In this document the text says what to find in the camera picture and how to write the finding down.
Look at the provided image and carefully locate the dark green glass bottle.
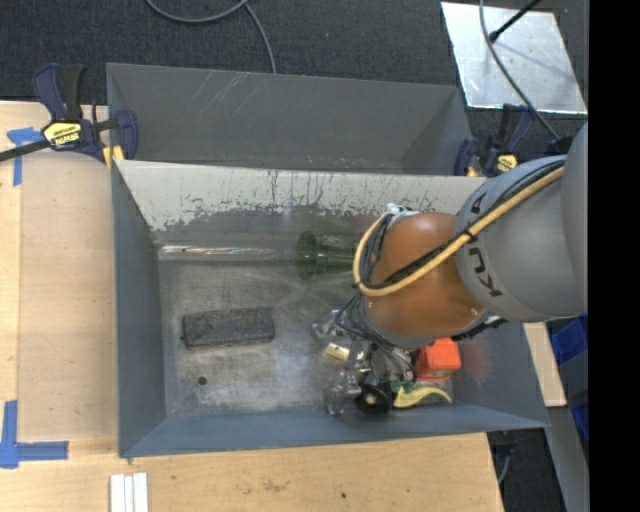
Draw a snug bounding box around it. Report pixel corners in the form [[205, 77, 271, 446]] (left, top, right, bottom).
[[296, 230, 360, 282]]

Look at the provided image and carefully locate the dark green flat block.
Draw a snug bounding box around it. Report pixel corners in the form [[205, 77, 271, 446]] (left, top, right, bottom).
[[181, 306, 277, 349]]

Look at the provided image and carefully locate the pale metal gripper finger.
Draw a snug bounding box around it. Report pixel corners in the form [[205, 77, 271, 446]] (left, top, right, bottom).
[[324, 368, 363, 417], [311, 309, 352, 342]]

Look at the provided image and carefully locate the orange-capped clear spray bottle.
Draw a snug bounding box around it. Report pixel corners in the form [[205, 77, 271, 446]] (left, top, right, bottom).
[[413, 336, 463, 401]]

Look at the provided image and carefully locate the grey metal bin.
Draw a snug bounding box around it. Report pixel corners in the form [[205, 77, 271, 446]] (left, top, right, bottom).
[[105, 62, 552, 459]]

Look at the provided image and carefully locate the pale wood board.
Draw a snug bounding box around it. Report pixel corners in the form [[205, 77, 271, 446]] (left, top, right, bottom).
[[17, 152, 121, 444]]

